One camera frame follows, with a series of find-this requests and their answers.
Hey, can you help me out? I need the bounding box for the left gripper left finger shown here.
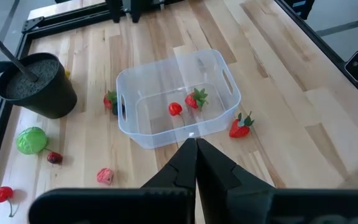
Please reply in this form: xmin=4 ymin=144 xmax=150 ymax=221
xmin=28 ymin=138 xmax=198 ymax=224

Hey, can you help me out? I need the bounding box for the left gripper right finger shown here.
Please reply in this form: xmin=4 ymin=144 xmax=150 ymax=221
xmin=196 ymin=138 xmax=358 ymax=224

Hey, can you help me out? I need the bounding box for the pink lumpy fruit piece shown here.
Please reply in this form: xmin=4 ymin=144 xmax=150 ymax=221
xmin=96 ymin=167 xmax=115 ymax=186

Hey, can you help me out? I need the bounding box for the clear plastic tub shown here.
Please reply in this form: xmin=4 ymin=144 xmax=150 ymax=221
xmin=116 ymin=49 xmax=242 ymax=149

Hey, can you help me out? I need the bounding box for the dark red cherry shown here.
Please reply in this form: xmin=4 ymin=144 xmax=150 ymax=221
xmin=44 ymin=148 xmax=64 ymax=165

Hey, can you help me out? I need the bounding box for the red plastic strawberry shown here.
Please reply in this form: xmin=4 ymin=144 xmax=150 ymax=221
xmin=184 ymin=88 xmax=209 ymax=110
xmin=103 ymin=90 xmax=118 ymax=110
xmin=228 ymin=111 xmax=255 ymax=139

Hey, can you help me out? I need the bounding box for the dark blue blueberry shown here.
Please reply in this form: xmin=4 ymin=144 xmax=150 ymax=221
xmin=112 ymin=104 xmax=126 ymax=116

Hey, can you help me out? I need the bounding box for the green round toy vegetable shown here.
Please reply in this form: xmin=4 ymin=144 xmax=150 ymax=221
xmin=16 ymin=126 xmax=48 ymax=156

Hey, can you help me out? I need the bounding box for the bright red cherry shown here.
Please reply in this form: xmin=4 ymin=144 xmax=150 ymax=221
xmin=168 ymin=101 xmax=186 ymax=127
xmin=0 ymin=185 xmax=20 ymax=218

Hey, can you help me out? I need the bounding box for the artificial plant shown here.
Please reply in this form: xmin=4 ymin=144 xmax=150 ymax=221
xmin=0 ymin=18 xmax=78 ymax=119

